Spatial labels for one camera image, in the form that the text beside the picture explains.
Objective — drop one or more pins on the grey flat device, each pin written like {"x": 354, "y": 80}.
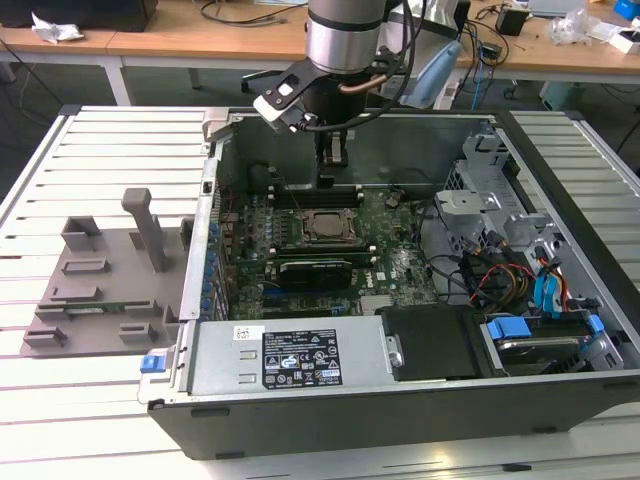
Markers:
{"x": 555, "y": 6}

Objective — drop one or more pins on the white power strip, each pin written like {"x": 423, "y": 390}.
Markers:
{"x": 450, "y": 96}

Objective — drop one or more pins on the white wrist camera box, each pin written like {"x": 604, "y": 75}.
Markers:
{"x": 275, "y": 110}

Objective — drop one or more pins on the small silver heatsink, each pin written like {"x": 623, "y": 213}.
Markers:
{"x": 375, "y": 304}

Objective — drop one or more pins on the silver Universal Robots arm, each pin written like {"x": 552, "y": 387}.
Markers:
{"x": 342, "y": 45}

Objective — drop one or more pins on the round coin battery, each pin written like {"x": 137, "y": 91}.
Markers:
{"x": 393, "y": 201}

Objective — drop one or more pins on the black cylindrical part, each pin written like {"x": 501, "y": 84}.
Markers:
{"x": 260, "y": 177}

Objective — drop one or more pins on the black plastic shroud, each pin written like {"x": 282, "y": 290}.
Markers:
{"x": 430, "y": 345}

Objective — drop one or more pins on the silver metal disk bay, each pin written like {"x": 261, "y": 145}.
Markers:
{"x": 607, "y": 350}

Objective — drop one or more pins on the crumpled white paper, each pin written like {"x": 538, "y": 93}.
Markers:
{"x": 55, "y": 31}

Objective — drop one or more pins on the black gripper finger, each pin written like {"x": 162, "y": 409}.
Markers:
{"x": 332, "y": 165}

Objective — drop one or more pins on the clear plastic bag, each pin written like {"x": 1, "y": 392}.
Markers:
{"x": 575, "y": 25}

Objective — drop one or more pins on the teal box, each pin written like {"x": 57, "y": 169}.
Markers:
{"x": 560, "y": 94}

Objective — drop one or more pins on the grey parts rack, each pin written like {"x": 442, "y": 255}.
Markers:
{"x": 120, "y": 280}

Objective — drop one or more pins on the silver CPU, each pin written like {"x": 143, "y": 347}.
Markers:
{"x": 331, "y": 226}

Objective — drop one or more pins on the black open PC case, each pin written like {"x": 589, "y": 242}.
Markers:
{"x": 350, "y": 430}

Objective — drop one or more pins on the blue disk carrier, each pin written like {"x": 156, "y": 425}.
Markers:
{"x": 507, "y": 330}

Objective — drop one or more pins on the small black box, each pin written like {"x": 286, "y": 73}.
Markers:
{"x": 510, "y": 21}

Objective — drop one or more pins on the silver hard disk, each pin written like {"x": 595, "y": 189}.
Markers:
{"x": 540, "y": 350}

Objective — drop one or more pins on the grey power supply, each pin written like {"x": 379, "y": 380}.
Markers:
{"x": 220, "y": 360}

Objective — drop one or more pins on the green motherboard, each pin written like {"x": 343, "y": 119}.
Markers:
{"x": 390, "y": 270}

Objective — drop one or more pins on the blue case latch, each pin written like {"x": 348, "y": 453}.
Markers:
{"x": 152, "y": 363}

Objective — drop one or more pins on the small black adapter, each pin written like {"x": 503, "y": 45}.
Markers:
{"x": 491, "y": 51}

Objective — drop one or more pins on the black RAM slot bank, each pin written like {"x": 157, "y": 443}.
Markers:
{"x": 300, "y": 196}
{"x": 325, "y": 255}

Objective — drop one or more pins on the blue box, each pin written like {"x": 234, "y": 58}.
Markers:
{"x": 627, "y": 9}

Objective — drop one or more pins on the black flat case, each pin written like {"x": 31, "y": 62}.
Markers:
{"x": 100, "y": 12}

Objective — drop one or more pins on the CPU socket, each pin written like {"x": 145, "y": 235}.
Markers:
{"x": 330, "y": 243}

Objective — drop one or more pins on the silver metal drive cage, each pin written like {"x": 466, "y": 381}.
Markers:
{"x": 465, "y": 202}

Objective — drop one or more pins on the black graphics card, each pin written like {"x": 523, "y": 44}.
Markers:
{"x": 315, "y": 275}

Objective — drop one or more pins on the wooden desk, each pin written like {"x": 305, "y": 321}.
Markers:
{"x": 165, "y": 42}

